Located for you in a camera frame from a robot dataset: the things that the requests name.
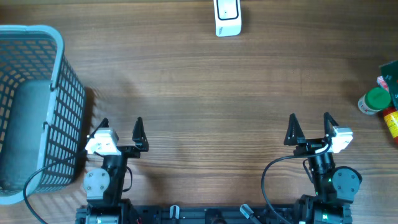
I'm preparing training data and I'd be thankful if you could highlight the small red tissue box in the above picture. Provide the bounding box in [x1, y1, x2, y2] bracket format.
[376, 76, 389, 92]

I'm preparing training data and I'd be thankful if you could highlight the green 3M gloves packet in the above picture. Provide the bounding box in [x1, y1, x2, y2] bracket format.
[379, 60, 398, 109]

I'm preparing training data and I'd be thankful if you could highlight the black left camera cable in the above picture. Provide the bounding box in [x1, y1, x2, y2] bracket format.
[22, 149, 88, 224]

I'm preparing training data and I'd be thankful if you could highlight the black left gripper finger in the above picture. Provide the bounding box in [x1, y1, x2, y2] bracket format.
[97, 118, 109, 129]
[132, 117, 149, 149]

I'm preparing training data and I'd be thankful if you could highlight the grey plastic mesh basket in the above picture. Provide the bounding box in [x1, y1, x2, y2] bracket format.
[1, 25, 86, 205]

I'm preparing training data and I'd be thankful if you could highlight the black right camera cable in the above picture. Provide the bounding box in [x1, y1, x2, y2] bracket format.
[261, 141, 333, 224]

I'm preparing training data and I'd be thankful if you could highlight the black camera cable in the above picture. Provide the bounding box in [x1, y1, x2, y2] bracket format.
[22, 149, 88, 224]
[261, 141, 333, 224]

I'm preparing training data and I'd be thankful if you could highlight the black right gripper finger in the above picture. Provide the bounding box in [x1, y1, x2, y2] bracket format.
[323, 112, 339, 137]
[284, 113, 305, 146]

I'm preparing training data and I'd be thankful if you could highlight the green lid glass jar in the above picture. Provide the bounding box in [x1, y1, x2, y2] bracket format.
[358, 87, 391, 115]

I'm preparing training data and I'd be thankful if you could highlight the yellow red sauce bottle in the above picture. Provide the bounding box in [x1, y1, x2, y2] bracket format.
[382, 106, 398, 144]

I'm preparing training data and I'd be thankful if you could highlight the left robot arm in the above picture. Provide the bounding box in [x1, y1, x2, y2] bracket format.
[75, 117, 149, 224]

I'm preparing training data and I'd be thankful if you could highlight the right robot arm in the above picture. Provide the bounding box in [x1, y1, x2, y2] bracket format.
[284, 113, 363, 223]

